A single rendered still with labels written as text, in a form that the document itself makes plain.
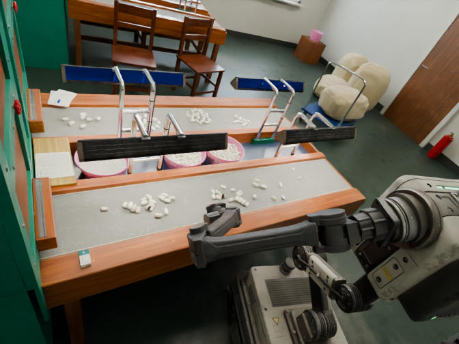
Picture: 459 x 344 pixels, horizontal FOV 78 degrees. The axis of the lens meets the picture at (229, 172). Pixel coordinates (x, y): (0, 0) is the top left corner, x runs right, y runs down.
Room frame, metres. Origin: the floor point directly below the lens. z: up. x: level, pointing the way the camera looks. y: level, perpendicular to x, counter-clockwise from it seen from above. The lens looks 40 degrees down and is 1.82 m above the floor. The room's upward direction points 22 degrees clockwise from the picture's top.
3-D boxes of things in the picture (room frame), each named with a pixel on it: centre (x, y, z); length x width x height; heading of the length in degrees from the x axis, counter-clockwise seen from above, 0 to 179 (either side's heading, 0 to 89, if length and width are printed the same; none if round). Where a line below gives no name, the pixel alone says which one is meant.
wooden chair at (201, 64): (3.38, 0.83, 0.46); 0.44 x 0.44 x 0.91; 57
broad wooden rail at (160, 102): (1.81, 0.54, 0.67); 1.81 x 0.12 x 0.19; 132
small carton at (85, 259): (0.48, 0.37, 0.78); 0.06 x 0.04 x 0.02; 42
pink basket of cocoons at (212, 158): (1.48, 0.09, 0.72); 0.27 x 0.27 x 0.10
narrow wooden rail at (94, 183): (1.28, 0.06, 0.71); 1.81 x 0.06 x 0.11; 132
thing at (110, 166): (1.00, 0.62, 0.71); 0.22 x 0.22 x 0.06
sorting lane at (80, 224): (1.15, -0.06, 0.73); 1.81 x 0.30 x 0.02; 132
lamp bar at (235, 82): (1.97, -0.04, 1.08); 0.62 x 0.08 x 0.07; 132
